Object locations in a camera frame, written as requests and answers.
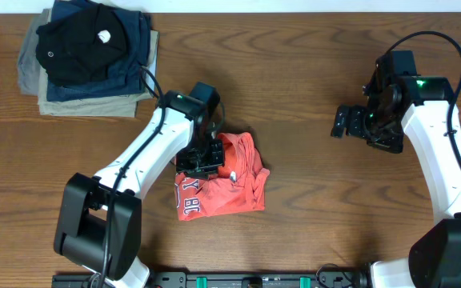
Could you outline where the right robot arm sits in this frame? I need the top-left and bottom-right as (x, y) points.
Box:
(331, 50), (461, 287)

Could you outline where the red printed t-shirt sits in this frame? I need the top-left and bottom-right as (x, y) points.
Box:
(174, 132), (270, 221)

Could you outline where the left black cable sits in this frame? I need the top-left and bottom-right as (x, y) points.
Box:
(94, 66), (166, 288)

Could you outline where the black cable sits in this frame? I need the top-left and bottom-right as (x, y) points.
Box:
(382, 30), (461, 219)
(94, 66), (166, 288)

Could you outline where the black folded garment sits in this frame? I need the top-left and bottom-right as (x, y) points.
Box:
(36, 4), (127, 86)

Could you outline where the right black cable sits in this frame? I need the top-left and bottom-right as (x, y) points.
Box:
(382, 30), (461, 219)

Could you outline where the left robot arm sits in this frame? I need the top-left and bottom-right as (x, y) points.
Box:
(51, 82), (224, 287)

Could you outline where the navy folded garment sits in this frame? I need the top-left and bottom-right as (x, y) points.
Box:
(46, 1), (151, 102)

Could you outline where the light blue folded garment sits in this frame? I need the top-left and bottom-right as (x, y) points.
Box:
(142, 56), (159, 98)

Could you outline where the beige folded garment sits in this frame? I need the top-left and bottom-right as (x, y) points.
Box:
(38, 30), (159, 118)

